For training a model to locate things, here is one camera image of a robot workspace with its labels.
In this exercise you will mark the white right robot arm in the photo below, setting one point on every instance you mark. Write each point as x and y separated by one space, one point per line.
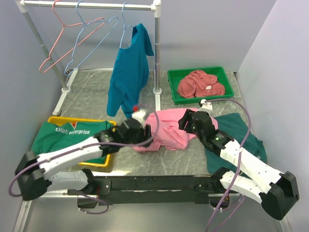
277 192

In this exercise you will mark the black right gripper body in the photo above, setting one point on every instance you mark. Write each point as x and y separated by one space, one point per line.
201 137

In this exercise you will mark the green printed t shirt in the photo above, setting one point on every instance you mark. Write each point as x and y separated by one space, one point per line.
52 137

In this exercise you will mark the dark green shorts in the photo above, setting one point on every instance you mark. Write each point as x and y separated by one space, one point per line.
233 125

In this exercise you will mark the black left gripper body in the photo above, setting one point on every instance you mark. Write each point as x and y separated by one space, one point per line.
138 138

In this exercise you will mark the dusty red shirt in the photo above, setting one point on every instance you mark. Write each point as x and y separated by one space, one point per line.
199 84

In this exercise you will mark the yellow plastic tray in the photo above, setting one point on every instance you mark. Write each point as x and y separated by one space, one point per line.
60 120

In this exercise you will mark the blue hanger with shirt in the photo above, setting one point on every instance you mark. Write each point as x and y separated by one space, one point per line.
125 27

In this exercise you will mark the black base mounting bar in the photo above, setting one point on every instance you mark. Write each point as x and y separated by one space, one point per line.
156 189

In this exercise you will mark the aluminium frame rail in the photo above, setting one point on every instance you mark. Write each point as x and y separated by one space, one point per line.
57 212

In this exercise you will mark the pink t shirt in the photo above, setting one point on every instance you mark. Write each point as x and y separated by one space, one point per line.
169 135

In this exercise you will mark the blue t shirt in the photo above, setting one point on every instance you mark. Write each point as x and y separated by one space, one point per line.
130 73

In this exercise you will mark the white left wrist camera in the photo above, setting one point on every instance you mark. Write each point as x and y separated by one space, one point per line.
140 115

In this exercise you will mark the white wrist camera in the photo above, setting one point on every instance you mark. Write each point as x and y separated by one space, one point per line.
205 106
140 115

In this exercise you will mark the green plastic tray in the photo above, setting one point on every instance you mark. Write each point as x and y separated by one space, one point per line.
175 76

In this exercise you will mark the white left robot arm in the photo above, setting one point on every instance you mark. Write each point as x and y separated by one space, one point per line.
37 175

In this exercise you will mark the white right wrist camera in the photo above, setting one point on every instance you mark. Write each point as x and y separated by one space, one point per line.
205 106

